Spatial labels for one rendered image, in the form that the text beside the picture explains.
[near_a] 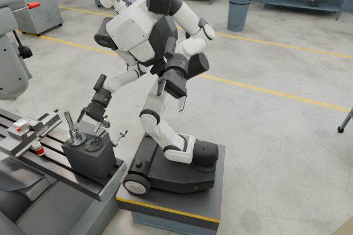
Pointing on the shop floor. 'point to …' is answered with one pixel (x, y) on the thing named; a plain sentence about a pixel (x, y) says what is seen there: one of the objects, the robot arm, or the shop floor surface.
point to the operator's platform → (178, 205)
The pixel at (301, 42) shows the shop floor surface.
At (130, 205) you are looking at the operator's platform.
